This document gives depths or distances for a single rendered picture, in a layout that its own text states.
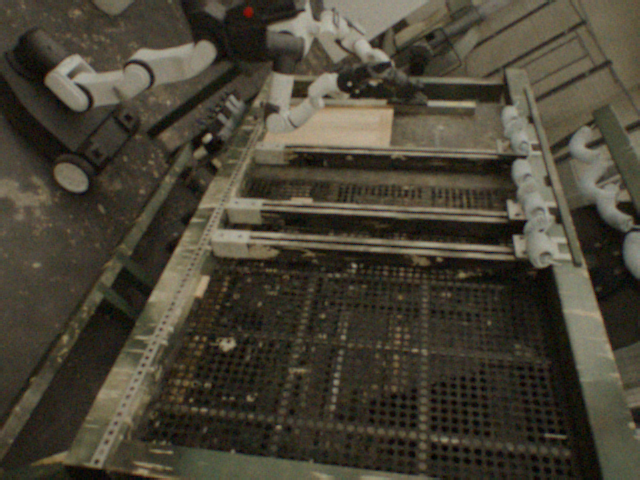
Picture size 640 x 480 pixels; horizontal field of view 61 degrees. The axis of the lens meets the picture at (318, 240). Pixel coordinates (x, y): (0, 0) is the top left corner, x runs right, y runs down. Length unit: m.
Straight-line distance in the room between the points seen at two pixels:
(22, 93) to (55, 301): 0.93
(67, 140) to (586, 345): 2.27
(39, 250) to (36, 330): 0.36
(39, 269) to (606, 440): 2.17
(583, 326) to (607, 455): 0.37
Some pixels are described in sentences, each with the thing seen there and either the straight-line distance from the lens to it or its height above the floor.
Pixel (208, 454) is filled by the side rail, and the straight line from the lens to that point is 1.41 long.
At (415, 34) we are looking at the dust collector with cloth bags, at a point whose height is 0.52.
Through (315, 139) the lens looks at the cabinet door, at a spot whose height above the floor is 1.08.
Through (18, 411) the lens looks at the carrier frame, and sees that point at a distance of 2.21.
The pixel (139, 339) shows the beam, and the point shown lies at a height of 0.84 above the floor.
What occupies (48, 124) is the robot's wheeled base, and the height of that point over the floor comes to 0.17.
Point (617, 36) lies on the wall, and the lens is 11.37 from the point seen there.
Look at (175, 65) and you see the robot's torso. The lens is 2.51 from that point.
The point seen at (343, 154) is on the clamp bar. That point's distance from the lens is 2.28.
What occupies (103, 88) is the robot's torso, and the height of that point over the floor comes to 0.42.
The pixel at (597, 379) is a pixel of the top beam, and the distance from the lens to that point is 1.53.
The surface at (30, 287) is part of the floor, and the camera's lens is 2.56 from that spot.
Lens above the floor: 2.13
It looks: 30 degrees down
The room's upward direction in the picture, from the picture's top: 64 degrees clockwise
